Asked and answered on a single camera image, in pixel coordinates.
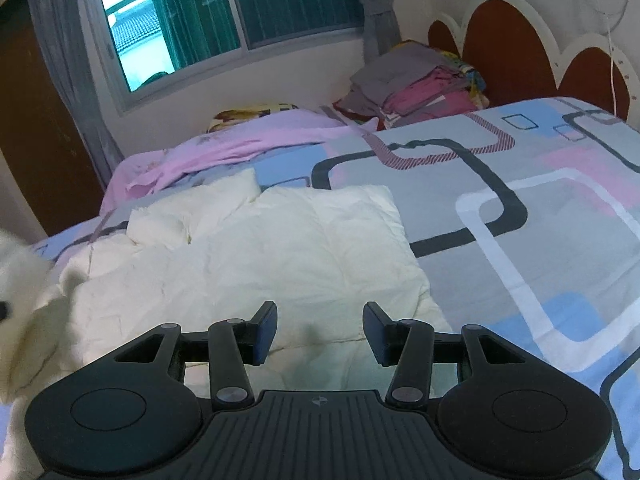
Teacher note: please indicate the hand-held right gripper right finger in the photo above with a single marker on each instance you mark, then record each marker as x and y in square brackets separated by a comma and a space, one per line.
[375, 335]

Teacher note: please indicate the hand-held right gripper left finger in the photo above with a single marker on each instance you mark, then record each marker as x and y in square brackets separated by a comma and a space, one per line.
[265, 334]

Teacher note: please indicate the white quilted comforter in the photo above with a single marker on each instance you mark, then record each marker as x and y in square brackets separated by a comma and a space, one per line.
[275, 260]

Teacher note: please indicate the stack of folded clothes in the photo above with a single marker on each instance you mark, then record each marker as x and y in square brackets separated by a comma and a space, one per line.
[415, 95]

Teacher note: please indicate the patterned bed sheet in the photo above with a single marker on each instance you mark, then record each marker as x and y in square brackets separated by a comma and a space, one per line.
[525, 220]

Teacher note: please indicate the pink blanket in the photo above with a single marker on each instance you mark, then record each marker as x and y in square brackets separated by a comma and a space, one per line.
[260, 140]

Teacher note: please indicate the cartoon printed pillow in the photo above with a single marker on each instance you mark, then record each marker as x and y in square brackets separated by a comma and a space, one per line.
[245, 114]

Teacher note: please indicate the brown wooden wardrobe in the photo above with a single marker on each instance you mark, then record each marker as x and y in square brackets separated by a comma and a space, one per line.
[35, 135]

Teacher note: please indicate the red and white headboard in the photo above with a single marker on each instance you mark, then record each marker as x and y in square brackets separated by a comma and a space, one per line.
[500, 50]

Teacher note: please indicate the grey curtain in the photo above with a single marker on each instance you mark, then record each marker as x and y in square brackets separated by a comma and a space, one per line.
[380, 15]
[65, 60]

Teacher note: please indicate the sliding glass window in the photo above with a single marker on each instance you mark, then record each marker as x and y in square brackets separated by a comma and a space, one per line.
[200, 20]

